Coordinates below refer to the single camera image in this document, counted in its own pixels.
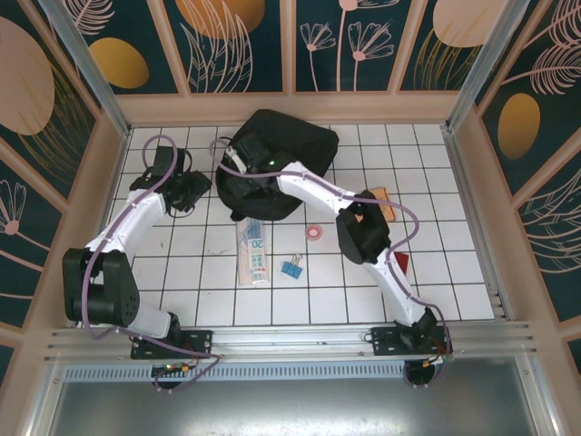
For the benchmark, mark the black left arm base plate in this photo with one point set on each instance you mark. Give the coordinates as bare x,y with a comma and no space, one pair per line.
195,343

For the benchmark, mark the black backpack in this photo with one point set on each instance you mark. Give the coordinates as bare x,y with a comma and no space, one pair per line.
299,141

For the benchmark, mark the blue binder clip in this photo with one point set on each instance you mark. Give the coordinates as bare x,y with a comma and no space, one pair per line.
287,267
296,270

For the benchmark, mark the aluminium side rail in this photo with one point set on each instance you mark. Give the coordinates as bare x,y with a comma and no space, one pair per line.
459,172

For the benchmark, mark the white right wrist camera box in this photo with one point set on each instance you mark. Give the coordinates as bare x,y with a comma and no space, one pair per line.
238,160

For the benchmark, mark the pink tape roll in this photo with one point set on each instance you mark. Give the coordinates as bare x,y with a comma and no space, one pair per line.
309,235

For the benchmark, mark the steel sheet panel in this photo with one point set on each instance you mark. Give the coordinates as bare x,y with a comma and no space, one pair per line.
295,409

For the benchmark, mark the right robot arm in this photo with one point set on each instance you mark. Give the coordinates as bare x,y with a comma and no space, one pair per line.
363,231

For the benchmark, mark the small circuit board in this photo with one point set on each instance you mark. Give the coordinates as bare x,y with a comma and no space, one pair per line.
172,366
438,361

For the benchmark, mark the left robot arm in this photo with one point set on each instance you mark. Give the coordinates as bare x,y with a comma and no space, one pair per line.
127,222

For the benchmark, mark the aluminium frame post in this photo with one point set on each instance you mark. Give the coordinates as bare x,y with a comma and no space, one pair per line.
94,77
482,68

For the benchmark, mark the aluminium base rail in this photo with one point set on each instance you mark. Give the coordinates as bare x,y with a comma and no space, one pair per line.
295,338

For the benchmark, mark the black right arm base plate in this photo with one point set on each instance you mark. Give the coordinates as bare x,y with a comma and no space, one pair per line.
386,343

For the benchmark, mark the clear pen box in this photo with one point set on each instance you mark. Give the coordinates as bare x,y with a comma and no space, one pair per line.
254,259

